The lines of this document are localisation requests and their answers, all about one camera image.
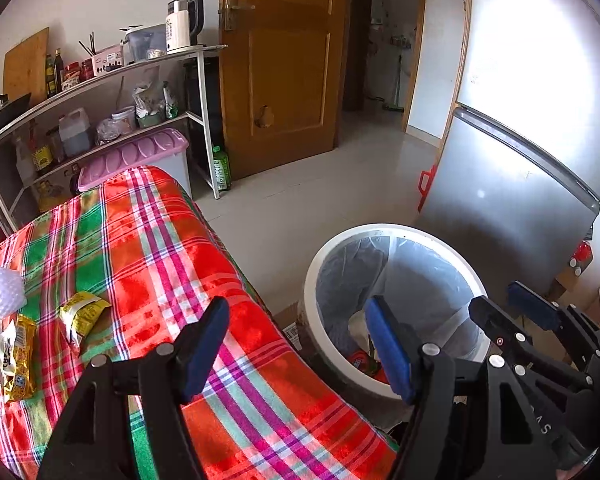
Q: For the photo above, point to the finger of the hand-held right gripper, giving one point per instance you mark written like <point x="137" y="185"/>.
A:
<point x="500" y="322"/>
<point x="532" y="302"/>

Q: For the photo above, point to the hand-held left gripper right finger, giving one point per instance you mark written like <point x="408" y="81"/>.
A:
<point x="387" y="345"/>

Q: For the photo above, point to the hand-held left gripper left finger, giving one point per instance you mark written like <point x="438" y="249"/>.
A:
<point x="205" y="345"/>

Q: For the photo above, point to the white round trash bin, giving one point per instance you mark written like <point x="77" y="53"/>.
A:
<point x="325" y="355"/>

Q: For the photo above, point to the small yellow green packet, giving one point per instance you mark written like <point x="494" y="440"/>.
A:
<point x="82" y="315"/>

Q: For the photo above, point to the yellow snack packet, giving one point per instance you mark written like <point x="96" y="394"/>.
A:
<point x="22" y="360"/>

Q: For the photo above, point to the cone-shaped white foam fruit net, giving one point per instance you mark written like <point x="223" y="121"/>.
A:
<point x="5" y="290"/>

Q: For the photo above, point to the brown cardboard box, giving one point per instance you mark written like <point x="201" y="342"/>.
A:
<point x="595" y="300"/>

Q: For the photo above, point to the red and white object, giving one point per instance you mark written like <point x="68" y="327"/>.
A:
<point x="580" y="257"/>

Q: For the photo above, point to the clear plastic bin liner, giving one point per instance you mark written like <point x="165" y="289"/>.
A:
<point x="430" y="270"/>

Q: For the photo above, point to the cardboard box with label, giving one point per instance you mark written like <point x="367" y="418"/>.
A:
<point x="292" y="327"/>

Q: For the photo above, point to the red green plaid tablecloth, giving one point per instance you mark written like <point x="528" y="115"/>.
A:
<point x="155" y="260"/>

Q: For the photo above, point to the silver refrigerator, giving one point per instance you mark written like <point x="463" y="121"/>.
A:
<point x="505" y="160"/>

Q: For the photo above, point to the green plastic bottle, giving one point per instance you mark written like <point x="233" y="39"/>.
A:
<point x="221" y="170"/>

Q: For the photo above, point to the storage box with pink lid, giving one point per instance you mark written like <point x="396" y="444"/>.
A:
<point x="135" y="155"/>

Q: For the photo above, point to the clear bag of small items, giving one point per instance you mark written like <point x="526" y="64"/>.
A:
<point x="109" y="132"/>

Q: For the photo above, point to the small brown door ornament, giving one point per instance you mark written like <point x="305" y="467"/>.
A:
<point x="265" y="116"/>

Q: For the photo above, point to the white plastic tub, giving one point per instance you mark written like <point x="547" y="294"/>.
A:
<point x="124" y="120"/>

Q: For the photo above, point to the green broom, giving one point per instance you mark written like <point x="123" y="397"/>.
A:
<point x="394" y="105"/>

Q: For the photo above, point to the plastic bags of groceries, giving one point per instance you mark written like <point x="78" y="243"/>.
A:
<point x="152" y="105"/>

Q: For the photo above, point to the white jug of dark liquid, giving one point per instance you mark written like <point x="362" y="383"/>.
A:
<point x="75" y="135"/>

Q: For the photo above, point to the yellow-label oil bottle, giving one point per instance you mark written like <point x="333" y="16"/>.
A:
<point x="42" y="155"/>

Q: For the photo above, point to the white plastic bottle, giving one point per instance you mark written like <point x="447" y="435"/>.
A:
<point x="25" y="162"/>

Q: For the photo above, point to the wooden door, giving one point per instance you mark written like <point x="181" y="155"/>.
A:
<point x="280" y="70"/>

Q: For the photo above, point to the pink chopstick box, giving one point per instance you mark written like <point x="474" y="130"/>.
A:
<point x="107" y="61"/>

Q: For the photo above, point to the red jars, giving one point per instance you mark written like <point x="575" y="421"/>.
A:
<point x="77" y="71"/>

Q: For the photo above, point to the black frying pan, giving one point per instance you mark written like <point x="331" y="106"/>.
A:
<point x="5" y="112"/>

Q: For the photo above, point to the dark oil bottle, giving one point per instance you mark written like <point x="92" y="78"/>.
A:
<point x="50" y="77"/>
<point x="58" y="72"/>

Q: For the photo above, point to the white electric kettle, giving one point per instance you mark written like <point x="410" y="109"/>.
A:
<point x="180" y="25"/>

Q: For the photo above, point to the wooden cutting board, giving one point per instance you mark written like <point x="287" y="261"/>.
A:
<point x="25" y="70"/>

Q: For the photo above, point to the wooden door frame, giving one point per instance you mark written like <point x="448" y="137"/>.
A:
<point x="420" y="35"/>

